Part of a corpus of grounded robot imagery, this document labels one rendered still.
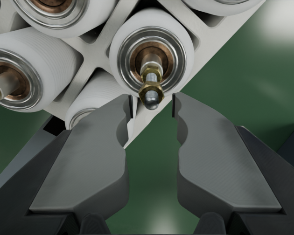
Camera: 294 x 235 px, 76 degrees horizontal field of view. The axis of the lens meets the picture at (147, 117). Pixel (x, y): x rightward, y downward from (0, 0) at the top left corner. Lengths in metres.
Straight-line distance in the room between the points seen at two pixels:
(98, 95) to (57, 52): 0.08
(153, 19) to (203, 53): 0.11
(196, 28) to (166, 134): 0.37
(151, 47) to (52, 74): 0.12
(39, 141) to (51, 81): 0.17
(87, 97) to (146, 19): 0.12
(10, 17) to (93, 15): 0.15
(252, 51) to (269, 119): 0.21
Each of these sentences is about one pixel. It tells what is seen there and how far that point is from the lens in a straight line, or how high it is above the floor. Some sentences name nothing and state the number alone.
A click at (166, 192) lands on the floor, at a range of 0.78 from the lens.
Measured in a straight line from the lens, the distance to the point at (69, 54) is 0.31.
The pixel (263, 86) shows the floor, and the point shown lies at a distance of 0.57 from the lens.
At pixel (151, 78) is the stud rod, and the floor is 0.31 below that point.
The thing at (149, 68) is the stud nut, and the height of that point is 0.29.
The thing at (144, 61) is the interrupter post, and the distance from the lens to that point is 0.19.
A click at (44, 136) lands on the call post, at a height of 0.18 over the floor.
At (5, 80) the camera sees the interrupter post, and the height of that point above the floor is 0.27.
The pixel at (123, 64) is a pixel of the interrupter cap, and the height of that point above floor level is 0.25.
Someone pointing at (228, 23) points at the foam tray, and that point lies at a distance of 0.30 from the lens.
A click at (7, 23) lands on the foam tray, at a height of 0.18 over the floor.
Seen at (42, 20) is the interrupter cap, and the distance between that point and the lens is 0.23.
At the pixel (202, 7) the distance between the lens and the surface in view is 0.22.
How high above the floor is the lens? 0.46
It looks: 57 degrees down
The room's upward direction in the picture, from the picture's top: 178 degrees counter-clockwise
